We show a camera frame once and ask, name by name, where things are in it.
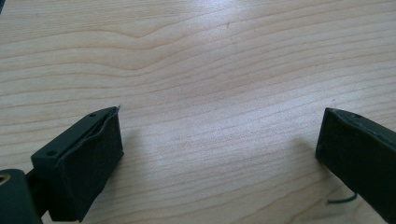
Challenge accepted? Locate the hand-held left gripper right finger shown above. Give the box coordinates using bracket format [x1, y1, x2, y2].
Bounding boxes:
[315, 106, 396, 224]

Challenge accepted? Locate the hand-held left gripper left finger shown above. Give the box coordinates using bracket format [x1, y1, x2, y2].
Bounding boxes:
[30, 105, 125, 223]

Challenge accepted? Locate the thin dark cable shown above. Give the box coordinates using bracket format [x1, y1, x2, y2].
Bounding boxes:
[326, 192, 359, 205]

